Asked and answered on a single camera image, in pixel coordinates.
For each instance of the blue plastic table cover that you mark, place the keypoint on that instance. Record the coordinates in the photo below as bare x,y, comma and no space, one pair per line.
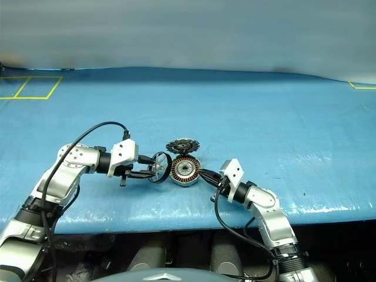
205,102

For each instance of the black finned motor cap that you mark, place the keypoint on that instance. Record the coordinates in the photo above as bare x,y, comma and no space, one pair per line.
182,145

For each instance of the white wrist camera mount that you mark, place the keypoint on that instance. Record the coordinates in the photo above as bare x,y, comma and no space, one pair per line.
123,154
233,173

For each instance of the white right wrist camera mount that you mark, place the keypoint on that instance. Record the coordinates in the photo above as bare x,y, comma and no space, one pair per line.
233,173

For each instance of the copper wound motor stator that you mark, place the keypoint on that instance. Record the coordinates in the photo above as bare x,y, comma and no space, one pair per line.
185,169

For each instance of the dark grey rounded shape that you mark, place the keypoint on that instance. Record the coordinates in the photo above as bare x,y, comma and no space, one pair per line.
147,255
227,257

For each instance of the blue-grey robot torso top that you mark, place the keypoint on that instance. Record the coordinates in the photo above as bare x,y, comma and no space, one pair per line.
170,277

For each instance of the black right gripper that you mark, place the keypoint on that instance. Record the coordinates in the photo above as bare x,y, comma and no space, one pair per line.
223,186

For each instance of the yellow tape corner outline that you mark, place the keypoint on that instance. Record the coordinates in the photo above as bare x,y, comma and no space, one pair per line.
361,87

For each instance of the silver spoked motor rotor bell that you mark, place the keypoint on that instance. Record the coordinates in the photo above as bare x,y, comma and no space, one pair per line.
158,167

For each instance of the yellow tape double square outline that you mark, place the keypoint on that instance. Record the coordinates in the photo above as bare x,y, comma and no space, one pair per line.
29,98

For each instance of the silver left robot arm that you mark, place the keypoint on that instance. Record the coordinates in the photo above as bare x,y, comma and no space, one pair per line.
53,182

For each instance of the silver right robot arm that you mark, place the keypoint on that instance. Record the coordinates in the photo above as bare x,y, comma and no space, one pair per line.
273,223

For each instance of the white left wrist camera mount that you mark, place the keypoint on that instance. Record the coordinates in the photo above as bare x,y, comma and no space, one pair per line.
123,154

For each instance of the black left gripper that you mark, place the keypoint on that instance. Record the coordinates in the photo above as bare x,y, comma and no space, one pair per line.
126,171

